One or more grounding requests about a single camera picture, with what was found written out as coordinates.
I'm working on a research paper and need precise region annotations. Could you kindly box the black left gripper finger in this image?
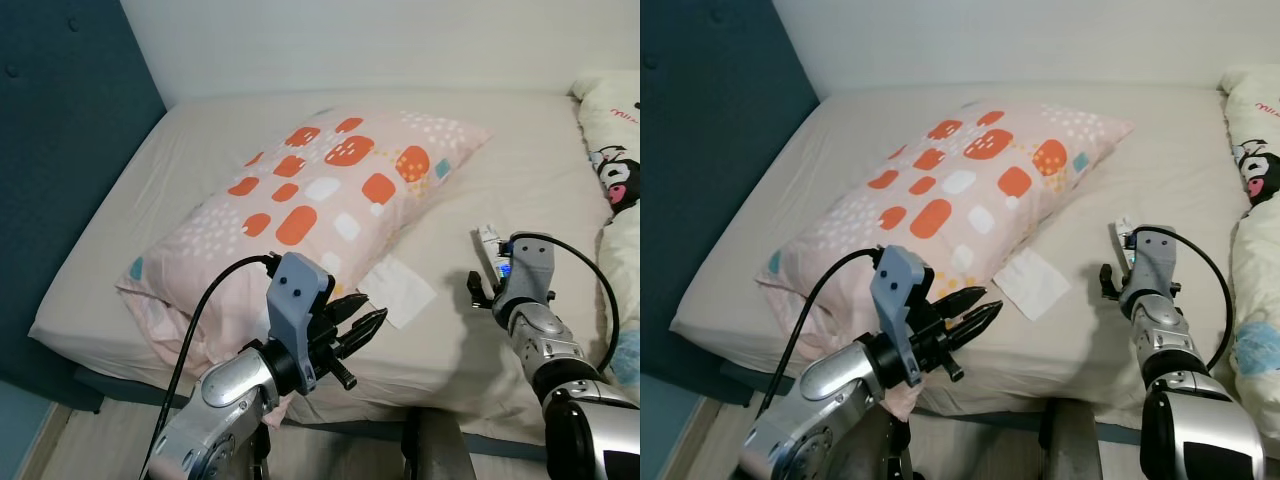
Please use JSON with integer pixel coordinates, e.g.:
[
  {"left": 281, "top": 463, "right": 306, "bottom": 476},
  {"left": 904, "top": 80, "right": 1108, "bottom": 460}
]
[
  {"left": 328, "top": 290, "right": 373, "bottom": 323},
  {"left": 943, "top": 300, "right": 1005, "bottom": 353},
  {"left": 335, "top": 307, "right": 390, "bottom": 359},
  {"left": 935, "top": 284, "right": 991, "bottom": 319}
]

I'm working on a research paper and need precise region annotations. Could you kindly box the cream cartoon print blanket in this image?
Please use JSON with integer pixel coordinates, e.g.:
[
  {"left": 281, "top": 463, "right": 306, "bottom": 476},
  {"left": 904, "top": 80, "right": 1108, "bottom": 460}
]
[
  {"left": 1218, "top": 65, "right": 1280, "bottom": 461},
  {"left": 568, "top": 68, "right": 641, "bottom": 386}
]

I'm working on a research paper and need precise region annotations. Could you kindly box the blue upholstered headboard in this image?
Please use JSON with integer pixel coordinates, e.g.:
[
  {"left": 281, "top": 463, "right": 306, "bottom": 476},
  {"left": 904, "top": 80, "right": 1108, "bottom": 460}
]
[
  {"left": 0, "top": 0, "right": 169, "bottom": 413},
  {"left": 640, "top": 0, "right": 821, "bottom": 401}
]

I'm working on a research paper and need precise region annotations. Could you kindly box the dark grey robot leg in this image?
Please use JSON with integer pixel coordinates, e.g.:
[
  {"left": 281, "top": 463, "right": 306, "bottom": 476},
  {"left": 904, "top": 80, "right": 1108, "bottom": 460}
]
[
  {"left": 860, "top": 410, "right": 916, "bottom": 480},
  {"left": 1040, "top": 400, "right": 1104, "bottom": 480},
  {"left": 402, "top": 408, "right": 479, "bottom": 480},
  {"left": 245, "top": 420, "right": 273, "bottom": 480}
]

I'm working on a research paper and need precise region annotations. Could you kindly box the dark grey right robot leg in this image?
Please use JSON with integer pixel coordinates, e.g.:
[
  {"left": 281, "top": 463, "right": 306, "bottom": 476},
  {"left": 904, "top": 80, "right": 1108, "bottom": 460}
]
[
  {"left": 1040, "top": 400, "right": 1104, "bottom": 480},
  {"left": 402, "top": 408, "right": 479, "bottom": 480}
]

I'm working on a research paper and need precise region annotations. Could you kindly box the dark grey left robot leg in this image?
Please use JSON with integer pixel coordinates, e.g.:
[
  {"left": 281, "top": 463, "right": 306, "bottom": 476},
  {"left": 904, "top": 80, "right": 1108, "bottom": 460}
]
[
  {"left": 245, "top": 420, "right": 273, "bottom": 480},
  {"left": 860, "top": 410, "right": 916, "bottom": 480}
]

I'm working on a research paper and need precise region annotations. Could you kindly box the pink patterned pillow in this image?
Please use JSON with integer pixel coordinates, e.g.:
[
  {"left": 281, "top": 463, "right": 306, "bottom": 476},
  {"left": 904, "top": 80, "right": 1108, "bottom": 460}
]
[
  {"left": 115, "top": 105, "right": 493, "bottom": 376},
  {"left": 755, "top": 98, "right": 1136, "bottom": 421}
]

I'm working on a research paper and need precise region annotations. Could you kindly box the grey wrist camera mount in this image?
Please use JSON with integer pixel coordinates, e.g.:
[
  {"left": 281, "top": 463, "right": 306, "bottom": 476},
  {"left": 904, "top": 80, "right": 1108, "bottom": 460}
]
[
  {"left": 868, "top": 245, "right": 936, "bottom": 386},
  {"left": 265, "top": 252, "right": 336, "bottom": 393},
  {"left": 1125, "top": 227, "right": 1181, "bottom": 316},
  {"left": 495, "top": 233, "right": 556, "bottom": 326}
]

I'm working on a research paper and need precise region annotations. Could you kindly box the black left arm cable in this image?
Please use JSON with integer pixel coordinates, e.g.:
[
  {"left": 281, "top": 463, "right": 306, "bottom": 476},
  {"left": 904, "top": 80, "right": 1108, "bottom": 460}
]
[
  {"left": 148, "top": 253, "right": 282, "bottom": 480},
  {"left": 755, "top": 247, "right": 886, "bottom": 421}
]

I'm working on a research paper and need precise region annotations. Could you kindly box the beige sheeted mattress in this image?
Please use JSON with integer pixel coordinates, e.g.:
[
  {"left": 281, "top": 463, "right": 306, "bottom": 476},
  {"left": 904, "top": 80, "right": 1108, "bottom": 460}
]
[
  {"left": 670, "top": 83, "right": 1280, "bottom": 461},
  {"left": 28, "top": 88, "right": 641, "bottom": 446}
]

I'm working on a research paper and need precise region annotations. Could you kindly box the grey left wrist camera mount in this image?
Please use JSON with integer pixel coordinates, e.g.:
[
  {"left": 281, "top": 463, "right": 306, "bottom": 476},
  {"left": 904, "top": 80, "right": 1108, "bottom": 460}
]
[
  {"left": 265, "top": 252, "right": 336, "bottom": 393},
  {"left": 868, "top": 245, "right": 936, "bottom": 386}
]

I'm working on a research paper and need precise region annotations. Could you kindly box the small white blue box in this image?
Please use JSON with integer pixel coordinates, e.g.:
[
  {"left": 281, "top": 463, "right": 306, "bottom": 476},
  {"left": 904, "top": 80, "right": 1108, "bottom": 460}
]
[
  {"left": 477, "top": 224, "right": 514, "bottom": 283},
  {"left": 1113, "top": 217, "right": 1141, "bottom": 271}
]

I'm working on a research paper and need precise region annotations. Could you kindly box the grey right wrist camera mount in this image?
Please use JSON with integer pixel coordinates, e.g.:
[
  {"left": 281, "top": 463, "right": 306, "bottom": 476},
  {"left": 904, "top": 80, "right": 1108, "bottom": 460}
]
[
  {"left": 1125, "top": 227, "right": 1181, "bottom": 316},
  {"left": 495, "top": 233, "right": 556, "bottom": 326}
]

